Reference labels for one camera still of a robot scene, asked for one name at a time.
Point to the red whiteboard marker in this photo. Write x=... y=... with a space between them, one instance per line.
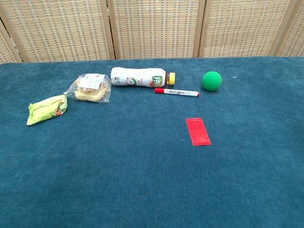
x=178 y=92

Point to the white bottle yellow cap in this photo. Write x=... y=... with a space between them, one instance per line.
x=137 y=76

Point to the blue table carpet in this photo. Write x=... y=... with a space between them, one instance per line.
x=118 y=166

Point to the sandwich in clear bag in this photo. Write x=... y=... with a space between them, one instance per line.
x=91 y=90

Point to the green foam ball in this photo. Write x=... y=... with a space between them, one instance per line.
x=211 y=81

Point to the woven folding screen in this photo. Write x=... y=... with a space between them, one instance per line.
x=154 y=28

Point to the green snack packet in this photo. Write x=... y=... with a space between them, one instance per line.
x=46 y=110

